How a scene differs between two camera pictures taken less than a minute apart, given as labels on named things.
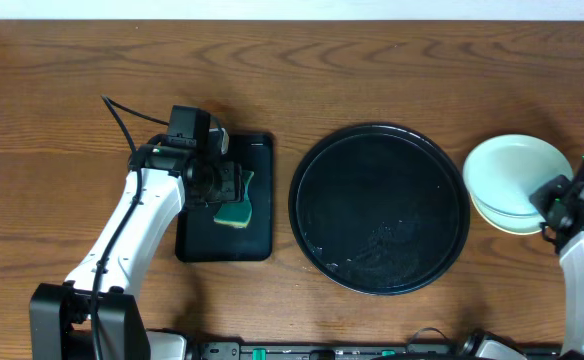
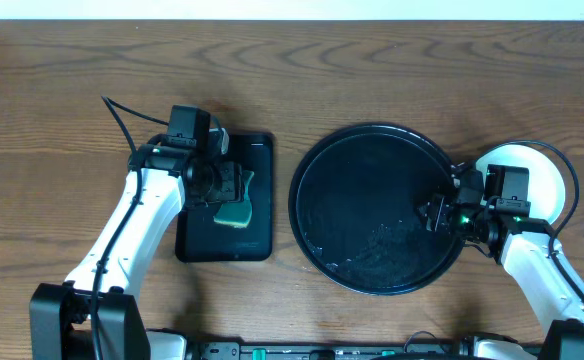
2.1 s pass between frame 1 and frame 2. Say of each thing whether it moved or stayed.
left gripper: stayed
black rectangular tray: stayed
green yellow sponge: stayed
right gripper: moved
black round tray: stayed
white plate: moved
